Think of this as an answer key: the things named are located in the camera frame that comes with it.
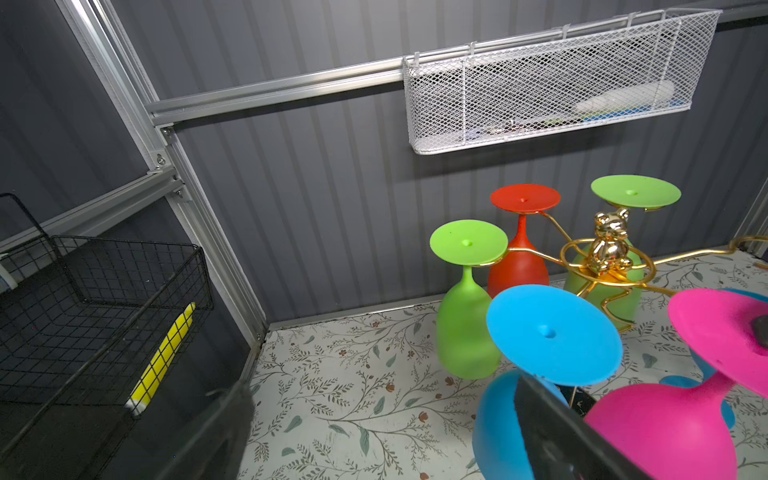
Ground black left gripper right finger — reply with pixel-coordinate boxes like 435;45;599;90
514;374;648;479

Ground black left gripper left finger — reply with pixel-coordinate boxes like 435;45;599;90
158;380;255;479

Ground pink wine glass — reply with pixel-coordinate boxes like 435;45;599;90
585;289;767;479

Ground left green wine glass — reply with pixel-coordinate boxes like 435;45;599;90
430;219;508;380

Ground green wine glass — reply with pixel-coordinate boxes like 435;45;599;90
430;219;508;380
565;175;681;321

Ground right green wine glass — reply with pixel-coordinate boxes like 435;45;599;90
565;175;681;321

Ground red wine glass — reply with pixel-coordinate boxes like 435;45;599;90
487;184;561;298

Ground gold wine glass rack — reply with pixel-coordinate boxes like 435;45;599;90
506;207;767;333

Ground yellow marker in basket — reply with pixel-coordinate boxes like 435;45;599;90
125;302;196;418

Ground black wire basket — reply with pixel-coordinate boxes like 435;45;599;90
1;193;214;474

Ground white wire mesh basket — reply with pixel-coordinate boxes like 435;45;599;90
402;8;720;155

